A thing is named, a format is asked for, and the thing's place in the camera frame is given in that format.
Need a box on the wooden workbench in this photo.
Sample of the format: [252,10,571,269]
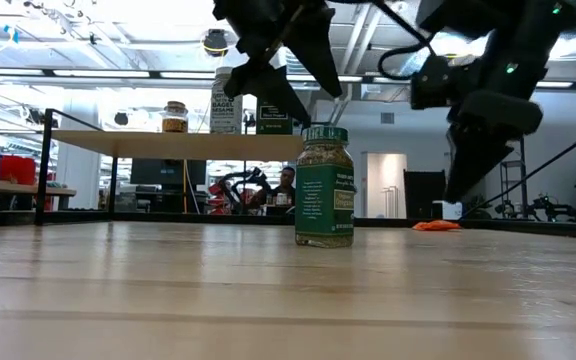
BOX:
[0,178,78,210]

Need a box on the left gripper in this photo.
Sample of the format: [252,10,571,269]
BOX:
[212,0,345,129]

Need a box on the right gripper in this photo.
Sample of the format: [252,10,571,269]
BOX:
[410,29,560,204]

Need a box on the dark green pepper tin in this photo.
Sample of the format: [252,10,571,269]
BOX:
[255,97,294,135]

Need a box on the wooden shelf with black legs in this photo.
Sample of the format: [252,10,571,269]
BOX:
[35,107,309,226]

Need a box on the white-lid bagel seasoning jar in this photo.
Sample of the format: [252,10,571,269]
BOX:
[209,66,244,135]

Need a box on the small cork-lid spice jar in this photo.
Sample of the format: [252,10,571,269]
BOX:
[161,100,190,134]

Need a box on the red storage bin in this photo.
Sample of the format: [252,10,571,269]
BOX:
[0,154,37,185]

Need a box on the ceiling light strip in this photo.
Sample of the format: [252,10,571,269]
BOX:
[0,64,576,91]

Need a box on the green-lid oregano jar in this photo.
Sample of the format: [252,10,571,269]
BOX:
[294,125,357,250]

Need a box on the black metal table frame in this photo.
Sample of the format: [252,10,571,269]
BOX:
[0,208,576,240]

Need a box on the black monitor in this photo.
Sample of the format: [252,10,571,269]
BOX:
[130,157,208,186]

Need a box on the black panel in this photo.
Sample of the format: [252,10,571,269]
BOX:
[403,169,448,219]

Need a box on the black ceiling device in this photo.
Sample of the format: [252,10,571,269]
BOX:
[202,27,229,56]

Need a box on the red background equipment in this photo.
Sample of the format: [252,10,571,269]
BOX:
[208,179,234,215]

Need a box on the metal shelving rack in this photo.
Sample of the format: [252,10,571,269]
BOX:
[499,158,525,203]

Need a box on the person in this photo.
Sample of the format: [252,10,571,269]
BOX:
[262,166,298,216]

